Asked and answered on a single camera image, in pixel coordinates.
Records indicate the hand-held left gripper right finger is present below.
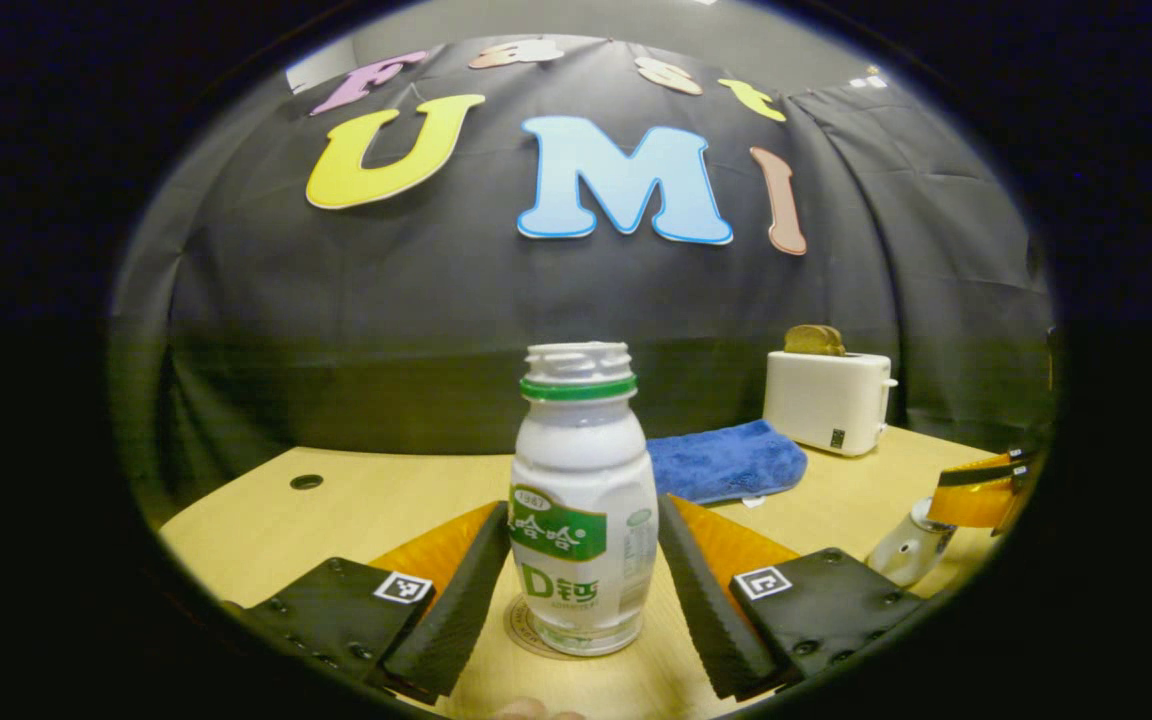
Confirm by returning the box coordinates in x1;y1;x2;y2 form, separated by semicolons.
658;494;927;701

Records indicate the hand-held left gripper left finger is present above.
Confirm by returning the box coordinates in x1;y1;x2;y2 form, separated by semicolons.
221;500;513;706

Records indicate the round beige coaster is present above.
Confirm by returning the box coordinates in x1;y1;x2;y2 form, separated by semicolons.
503;593;649;661

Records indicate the white blue-patterned teacup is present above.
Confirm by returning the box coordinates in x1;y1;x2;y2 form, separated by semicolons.
866;497;959;589

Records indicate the white plastic water bottle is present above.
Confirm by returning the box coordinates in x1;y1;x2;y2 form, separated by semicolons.
509;342;659;658

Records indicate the blue towel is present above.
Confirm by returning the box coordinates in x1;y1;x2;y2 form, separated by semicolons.
646;420;809;506

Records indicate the white toaster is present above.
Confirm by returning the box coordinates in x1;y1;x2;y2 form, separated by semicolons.
763;350;899;458

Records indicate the brown bread slice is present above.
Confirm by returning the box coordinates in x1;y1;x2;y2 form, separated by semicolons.
784;324;847;357

